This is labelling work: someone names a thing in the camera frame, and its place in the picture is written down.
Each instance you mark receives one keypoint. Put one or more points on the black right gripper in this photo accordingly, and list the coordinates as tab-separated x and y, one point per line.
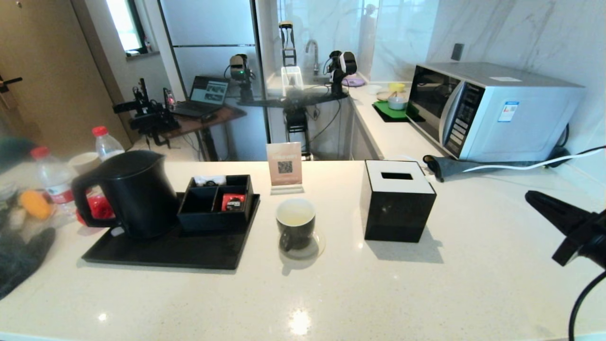
584	241

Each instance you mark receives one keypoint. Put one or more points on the black electric kettle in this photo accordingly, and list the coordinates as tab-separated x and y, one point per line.
137	199

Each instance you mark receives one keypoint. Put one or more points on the silver microwave oven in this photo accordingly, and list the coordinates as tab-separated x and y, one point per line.
521	118

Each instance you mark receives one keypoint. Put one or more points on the dark grey fabric pouch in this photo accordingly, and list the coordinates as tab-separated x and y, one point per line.
450	166

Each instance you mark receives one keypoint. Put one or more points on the black tissue box white lid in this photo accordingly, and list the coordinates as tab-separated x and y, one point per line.
395	208

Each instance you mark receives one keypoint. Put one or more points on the grey bowl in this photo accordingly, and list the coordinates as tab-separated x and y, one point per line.
396	103

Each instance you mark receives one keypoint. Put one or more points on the green mat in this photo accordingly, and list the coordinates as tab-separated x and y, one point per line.
386	112

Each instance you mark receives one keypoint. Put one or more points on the yellow bowl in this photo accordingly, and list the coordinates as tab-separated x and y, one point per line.
396	86

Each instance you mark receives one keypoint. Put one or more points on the purple plate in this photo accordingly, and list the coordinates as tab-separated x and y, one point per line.
354	81

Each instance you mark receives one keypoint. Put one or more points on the clear glass coaster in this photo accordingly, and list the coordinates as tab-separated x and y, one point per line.
318	246

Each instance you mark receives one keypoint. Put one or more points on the black white robot gripper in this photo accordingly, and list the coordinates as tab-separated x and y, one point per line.
343	64

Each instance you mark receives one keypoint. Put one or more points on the black mug white inside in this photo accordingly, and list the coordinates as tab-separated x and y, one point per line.
296	232

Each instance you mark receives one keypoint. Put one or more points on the QR code sign stand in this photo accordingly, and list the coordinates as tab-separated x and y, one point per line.
284	163

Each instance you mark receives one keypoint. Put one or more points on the chrome sink faucet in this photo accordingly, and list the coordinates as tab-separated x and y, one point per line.
313	52

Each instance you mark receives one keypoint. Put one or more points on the white dish rack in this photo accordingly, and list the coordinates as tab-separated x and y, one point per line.
291	78

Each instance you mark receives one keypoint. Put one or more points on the red sachet packet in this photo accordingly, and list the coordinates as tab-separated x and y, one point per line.
233	202

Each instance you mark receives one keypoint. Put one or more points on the grey robot gripper green light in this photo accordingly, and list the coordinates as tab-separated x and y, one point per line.
239	71

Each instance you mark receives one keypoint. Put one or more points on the white sachets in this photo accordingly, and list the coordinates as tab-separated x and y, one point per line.
208	180

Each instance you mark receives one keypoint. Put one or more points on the black compartment organizer box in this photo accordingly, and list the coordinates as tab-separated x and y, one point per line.
203	210

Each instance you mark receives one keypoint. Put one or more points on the black computer mouse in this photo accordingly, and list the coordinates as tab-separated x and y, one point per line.
208	117

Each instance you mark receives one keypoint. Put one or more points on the brown wooden desk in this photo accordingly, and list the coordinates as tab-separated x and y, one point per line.
203	124

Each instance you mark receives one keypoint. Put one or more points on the black serving tray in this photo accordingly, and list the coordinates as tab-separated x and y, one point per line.
189	253

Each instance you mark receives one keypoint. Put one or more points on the open laptop computer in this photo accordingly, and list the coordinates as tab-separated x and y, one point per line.
203	94

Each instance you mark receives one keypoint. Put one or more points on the frosted glass door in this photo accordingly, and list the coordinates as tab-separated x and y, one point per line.
213	28

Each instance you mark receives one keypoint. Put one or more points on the upright red lit device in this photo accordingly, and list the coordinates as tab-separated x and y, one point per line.
168	98

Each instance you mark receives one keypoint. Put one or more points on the small white tag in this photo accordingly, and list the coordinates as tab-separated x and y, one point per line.
116	232

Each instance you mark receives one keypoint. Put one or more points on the water bottle white band label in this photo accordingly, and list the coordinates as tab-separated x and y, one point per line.
106	144

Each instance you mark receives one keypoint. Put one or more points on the red toy apple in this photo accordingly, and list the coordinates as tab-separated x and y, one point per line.
97	208

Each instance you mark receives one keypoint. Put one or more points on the bright window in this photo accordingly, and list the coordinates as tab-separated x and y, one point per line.
124	23

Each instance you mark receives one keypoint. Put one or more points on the brown paper cup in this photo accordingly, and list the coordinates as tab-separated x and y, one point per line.
83	162

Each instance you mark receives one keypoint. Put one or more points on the water bottle mountain logo label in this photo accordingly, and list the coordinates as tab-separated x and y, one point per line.
54	180

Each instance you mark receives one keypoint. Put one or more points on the brown wooden door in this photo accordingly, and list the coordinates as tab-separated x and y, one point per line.
47	71

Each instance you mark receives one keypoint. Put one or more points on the grey fluffy towel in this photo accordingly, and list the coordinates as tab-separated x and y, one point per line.
23	260

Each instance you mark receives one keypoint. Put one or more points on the teal chair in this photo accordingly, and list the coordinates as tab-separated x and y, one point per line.
14	149

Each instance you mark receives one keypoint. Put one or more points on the dark wall switch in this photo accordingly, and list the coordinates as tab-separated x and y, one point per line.
457	51

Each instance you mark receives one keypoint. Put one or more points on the black background robot frame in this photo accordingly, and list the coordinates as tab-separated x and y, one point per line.
293	99

